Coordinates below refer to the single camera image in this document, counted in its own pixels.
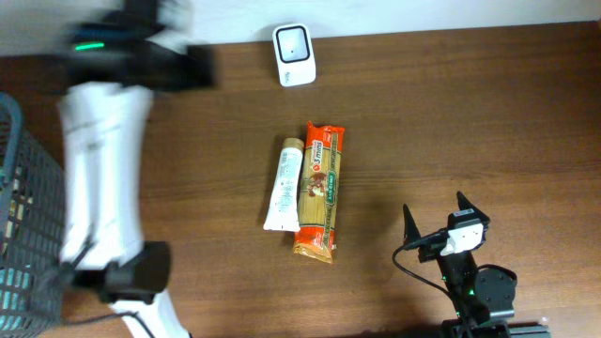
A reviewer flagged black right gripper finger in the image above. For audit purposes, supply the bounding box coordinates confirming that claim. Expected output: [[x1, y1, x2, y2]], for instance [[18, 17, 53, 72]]
[[403, 204, 422, 249], [456, 191, 478, 214]]

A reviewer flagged orange spaghetti packet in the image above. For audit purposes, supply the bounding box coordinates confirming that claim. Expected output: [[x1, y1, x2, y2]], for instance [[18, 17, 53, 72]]
[[292, 122, 345, 264]]

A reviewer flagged white tube tan cap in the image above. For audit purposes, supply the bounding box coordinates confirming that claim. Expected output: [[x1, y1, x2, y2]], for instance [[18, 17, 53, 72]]
[[263, 138, 304, 233]]

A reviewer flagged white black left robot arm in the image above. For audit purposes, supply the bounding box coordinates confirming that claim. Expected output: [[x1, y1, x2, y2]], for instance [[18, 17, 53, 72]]
[[45, 1, 214, 337]]

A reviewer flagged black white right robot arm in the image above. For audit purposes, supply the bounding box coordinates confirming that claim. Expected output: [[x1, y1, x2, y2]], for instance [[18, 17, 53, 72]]
[[393, 192, 517, 329]]

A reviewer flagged white barcode scanner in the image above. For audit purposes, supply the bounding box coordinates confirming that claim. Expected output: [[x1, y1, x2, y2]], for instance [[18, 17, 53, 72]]
[[272, 23, 316, 87]]

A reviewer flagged grey plastic mesh basket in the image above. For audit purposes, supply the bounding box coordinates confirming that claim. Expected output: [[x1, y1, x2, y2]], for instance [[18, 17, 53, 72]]
[[1, 93, 65, 337]]

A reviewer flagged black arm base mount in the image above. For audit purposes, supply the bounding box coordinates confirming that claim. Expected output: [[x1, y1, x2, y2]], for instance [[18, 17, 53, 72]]
[[439, 320, 551, 338]]

